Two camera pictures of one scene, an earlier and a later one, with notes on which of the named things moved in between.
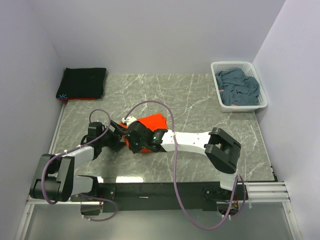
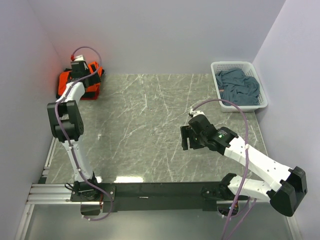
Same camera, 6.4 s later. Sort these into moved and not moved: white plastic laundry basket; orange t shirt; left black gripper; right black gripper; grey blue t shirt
Moved: right black gripper; orange t shirt; left black gripper
Not moved: grey blue t shirt; white plastic laundry basket
